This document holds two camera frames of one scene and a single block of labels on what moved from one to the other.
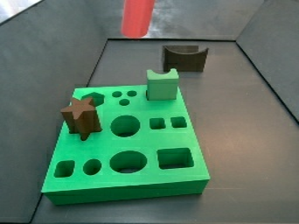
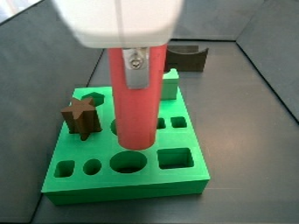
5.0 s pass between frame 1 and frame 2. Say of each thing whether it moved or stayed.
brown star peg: stayed
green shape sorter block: stayed
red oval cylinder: moved
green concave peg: stayed
